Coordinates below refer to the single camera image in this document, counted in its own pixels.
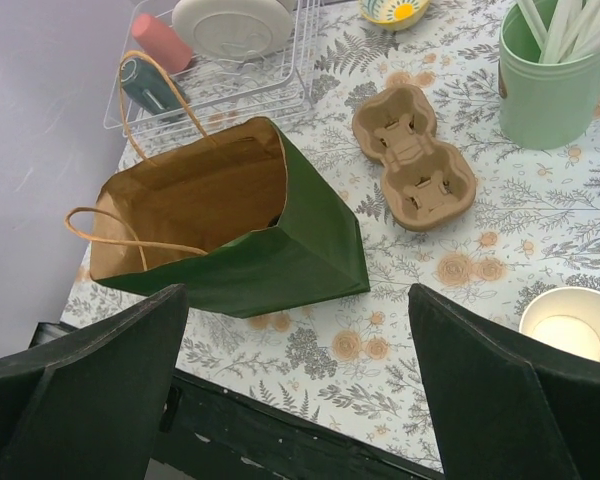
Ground grey-green mug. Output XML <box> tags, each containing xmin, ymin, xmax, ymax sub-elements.
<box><xmin>120</xmin><ymin>57</ymin><xmax>181</xmax><ymax>115</ymax></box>

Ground stacked cardboard cup carriers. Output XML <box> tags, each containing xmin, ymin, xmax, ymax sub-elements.
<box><xmin>352</xmin><ymin>85</ymin><xmax>476</xmax><ymax>232</ymax></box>

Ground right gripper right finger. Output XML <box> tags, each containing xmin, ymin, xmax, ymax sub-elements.
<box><xmin>408</xmin><ymin>284</ymin><xmax>600</xmax><ymax>479</ymax></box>

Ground patterned small bowl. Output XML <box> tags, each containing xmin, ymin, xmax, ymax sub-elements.
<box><xmin>358</xmin><ymin>0</ymin><xmax>430</xmax><ymax>32</ymax></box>

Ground floral table mat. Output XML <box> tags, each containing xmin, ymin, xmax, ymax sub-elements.
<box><xmin>63</xmin><ymin>1</ymin><xmax>600</xmax><ymax>479</ymax></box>

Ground stacked brown paper cups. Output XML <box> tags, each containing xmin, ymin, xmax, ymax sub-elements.
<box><xmin>518</xmin><ymin>287</ymin><xmax>600</xmax><ymax>362</ymax></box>

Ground green paper bag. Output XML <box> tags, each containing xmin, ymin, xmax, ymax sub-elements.
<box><xmin>86</xmin><ymin>117</ymin><xmax>370</xmax><ymax>318</ymax></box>

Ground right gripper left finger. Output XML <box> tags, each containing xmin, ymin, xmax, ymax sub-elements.
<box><xmin>0</xmin><ymin>285</ymin><xmax>188</xmax><ymax>479</ymax></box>

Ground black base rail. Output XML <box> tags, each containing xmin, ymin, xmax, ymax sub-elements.
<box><xmin>45</xmin><ymin>324</ymin><xmax>437</xmax><ymax>479</ymax></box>

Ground pink cup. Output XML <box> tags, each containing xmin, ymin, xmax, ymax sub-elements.
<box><xmin>131</xmin><ymin>13</ymin><xmax>193</xmax><ymax>74</ymax></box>

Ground front white plate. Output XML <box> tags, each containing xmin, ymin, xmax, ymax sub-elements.
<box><xmin>172</xmin><ymin>0</ymin><xmax>294</xmax><ymax>60</ymax></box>

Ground white wire dish rack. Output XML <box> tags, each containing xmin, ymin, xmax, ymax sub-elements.
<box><xmin>103</xmin><ymin>1</ymin><xmax>323</xmax><ymax>140</ymax></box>

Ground green straw holder cup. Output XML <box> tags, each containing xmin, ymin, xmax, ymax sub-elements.
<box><xmin>498</xmin><ymin>5</ymin><xmax>600</xmax><ymax>150</ymax></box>

